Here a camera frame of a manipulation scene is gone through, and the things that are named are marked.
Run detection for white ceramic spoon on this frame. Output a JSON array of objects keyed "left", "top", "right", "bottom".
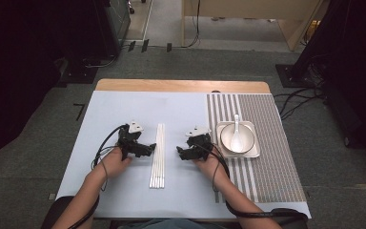
[{"left": 229, "top": 114, "right": 245, "bottom": 153}]

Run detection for white bowl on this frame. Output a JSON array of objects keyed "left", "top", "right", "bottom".
[{"left": 219, "top": 123, "right": 255, "bottom": 155}]

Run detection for black stand base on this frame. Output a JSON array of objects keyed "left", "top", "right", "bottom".
[
  {"left": 60, "top": 58, "right": 100, "bottom": 85},
  {"left": 275, "top": 63, "right": 319, "bottom": 89}
]

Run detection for left hand-held gripper cable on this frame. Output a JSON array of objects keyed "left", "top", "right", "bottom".
[{"left": 66, "top": 123, "right": 130, "bottom": 229}]

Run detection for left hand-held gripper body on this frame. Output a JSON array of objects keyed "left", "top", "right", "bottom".
[{"left": 117, "top": 120, "right": 147, "bottom": 160}]

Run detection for black floor cables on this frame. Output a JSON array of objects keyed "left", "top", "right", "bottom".
[{"left": 273, "top": 85, "right": 328, "bottom": 121}]

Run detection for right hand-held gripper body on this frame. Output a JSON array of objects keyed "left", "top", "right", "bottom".
[{"left": 185, "top": 125, "right": 214, "bottom": 161}]

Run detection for grey striped placemat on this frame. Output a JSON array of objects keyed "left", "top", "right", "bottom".
[{"left": 206, "top": 93, "right": 308, "bottom": 204}]

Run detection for yellow object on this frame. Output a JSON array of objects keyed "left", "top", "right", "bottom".
[{"left": 307, "top": 19, "right": 322, "bottom": 40}]

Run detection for person's right hand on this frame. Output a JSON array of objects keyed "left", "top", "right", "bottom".
[{"left": 193, "top": 152, "right": 229, "bottom": 184}]

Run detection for row of white chopsticks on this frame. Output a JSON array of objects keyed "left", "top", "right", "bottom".
[{"left": 149, "top": 123, "right": 166, "bottom": 189}]

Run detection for black hanging cable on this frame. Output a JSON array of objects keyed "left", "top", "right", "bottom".
[{"left": 184, "top": 0, "right": 202, "bottom": 50}]

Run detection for person's left hand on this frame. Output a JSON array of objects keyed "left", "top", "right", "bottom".
[{"left": 99, "top": 147, "right": 133, "bottom": 179}]

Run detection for white square plate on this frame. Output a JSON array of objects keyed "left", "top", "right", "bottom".
[{"left": 215, "top": 120, "right": 261, "bottom": 159}]

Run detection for person's grey-blue clothing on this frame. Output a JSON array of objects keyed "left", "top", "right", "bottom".
[{"left": 117, "top": 218, "right": 228, "bottom": 229}]

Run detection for wooden table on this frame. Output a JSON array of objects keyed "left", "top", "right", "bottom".
[{"left": 94, "top": 78, "right": 272, "bottom": 94}]

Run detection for grey floor cable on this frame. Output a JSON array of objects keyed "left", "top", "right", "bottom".
[{"left": 84, "top": 52, "right": 122, "bottom": 70}]

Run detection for black corner tape mark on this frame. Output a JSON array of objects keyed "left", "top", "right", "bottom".
[{"left": 72, "top": 102, "right": 87, "bottom": 122}]

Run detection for dark curtain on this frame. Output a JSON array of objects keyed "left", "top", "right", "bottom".
[
  {"left": 0, "top": 0, "right": 122, "bottom": 170},
  {"left": 294, "top": 0, "right": 366, "bottom": 161}
]

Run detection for light wooden desk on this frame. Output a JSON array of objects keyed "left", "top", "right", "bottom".
[{"left": 180, "top": 0, "right": 327, "bottom": 52}]

